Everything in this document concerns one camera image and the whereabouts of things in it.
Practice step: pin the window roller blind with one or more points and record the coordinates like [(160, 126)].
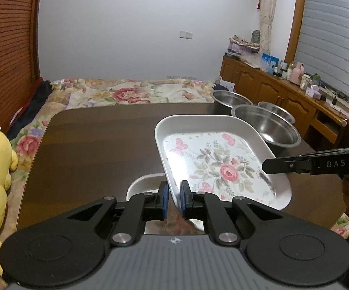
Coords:
[(323, 45)]

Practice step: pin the large steel bowl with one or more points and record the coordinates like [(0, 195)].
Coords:
[(277, 132)]

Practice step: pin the white wall switch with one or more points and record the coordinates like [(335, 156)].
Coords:
[(186, 35)]

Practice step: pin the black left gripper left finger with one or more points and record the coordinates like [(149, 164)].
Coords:
[(69, 247)]

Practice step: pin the floral bed blanket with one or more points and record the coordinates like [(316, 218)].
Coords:
[(83, 93)]

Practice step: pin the stack of folded fabrics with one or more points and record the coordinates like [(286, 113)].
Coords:
[(241, 46)]

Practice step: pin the dark clothing on bed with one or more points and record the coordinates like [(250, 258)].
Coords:
[(37, 97)]

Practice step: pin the beige curtain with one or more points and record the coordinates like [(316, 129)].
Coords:
[(267, 12)]

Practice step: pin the blue photo card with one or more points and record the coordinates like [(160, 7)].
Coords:
[(268, 63)]

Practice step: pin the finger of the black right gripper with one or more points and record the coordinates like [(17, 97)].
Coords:
[(315, 163)]

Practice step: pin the wooden sideboard cabinet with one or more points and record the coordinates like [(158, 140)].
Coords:
[(321, 126)]

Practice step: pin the large floral white tray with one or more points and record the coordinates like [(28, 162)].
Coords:
[(219, 154)]

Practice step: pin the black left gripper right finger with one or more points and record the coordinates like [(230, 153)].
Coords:
[(278, 246)]

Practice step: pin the wooden slatted headboard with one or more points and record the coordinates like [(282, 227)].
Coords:
[(19, 63)]

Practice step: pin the pink bottle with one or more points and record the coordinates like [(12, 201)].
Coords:
[(297, 73)]

